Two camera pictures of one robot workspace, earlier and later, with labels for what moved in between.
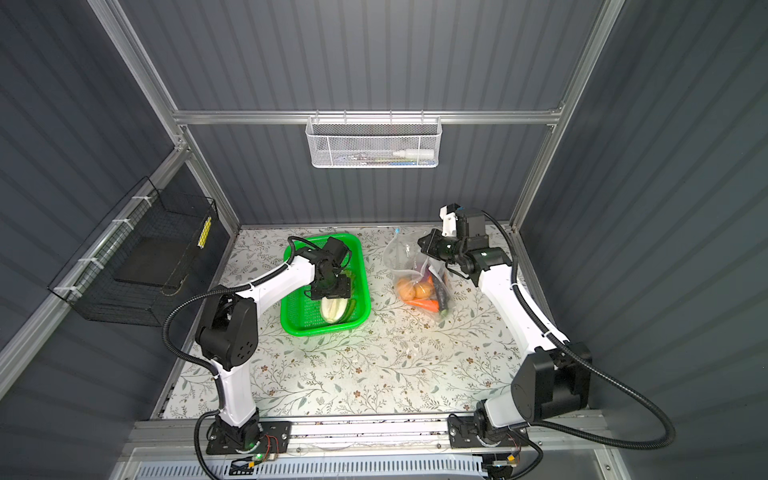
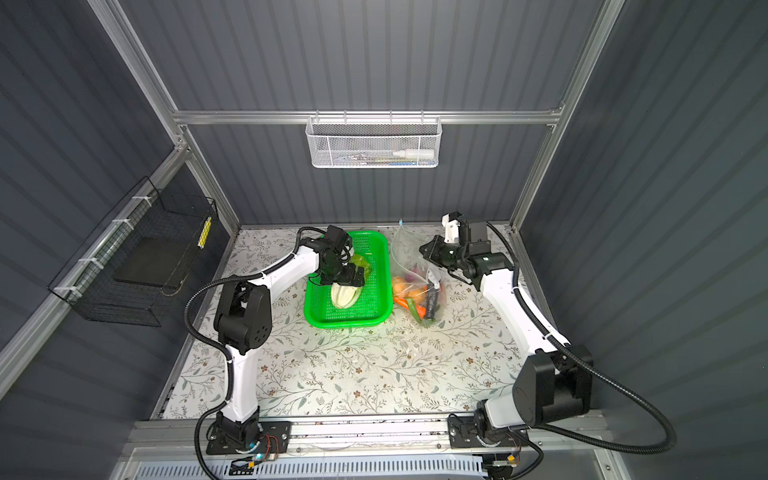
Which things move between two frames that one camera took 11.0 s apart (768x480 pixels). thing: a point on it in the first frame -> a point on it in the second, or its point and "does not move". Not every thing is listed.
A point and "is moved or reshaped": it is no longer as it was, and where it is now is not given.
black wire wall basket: (141, 259) does not move
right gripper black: (431, 249) does not move
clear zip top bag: (423, 285) is moved or reshaped
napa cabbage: (337, 310) -> (345, 296)
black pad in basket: (155, 262) does not move
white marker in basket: (415, 153) does not move
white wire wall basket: (368, 142) does not move
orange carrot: (431, 305) -> (420, 310)
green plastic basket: (303, 315) is moved or reshaped
